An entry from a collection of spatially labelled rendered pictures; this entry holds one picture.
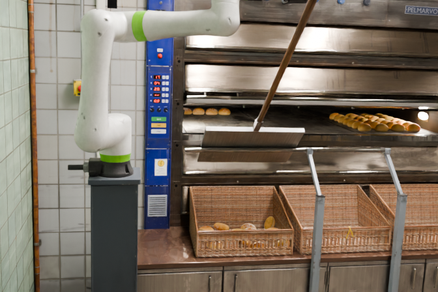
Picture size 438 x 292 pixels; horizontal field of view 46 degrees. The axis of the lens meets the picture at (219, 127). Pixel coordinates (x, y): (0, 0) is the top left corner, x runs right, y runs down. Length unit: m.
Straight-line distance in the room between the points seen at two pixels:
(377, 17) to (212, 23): 1.82
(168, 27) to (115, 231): 0.84
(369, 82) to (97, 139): 2.06
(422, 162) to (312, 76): 0.99
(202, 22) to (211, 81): 1.32
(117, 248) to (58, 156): 1.19
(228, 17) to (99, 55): 0.48
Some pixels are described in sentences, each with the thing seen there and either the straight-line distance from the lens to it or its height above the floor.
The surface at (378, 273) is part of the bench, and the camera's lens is 3.21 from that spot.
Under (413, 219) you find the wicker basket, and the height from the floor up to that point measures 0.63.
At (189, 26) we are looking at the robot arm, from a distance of 1.90.
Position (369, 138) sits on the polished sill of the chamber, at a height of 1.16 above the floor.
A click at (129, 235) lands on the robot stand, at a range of 2.15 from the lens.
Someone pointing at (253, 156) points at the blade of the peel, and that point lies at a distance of 3.01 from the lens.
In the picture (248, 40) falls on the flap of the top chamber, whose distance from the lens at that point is 3.20.
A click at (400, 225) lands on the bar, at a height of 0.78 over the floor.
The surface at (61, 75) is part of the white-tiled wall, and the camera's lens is 3.16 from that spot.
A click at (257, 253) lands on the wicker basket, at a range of 2.95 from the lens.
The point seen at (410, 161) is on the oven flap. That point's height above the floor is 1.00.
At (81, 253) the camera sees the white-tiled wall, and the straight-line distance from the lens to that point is 3.41.
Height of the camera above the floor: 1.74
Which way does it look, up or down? 9 degrees down
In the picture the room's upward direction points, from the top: 2 degrees clockwise
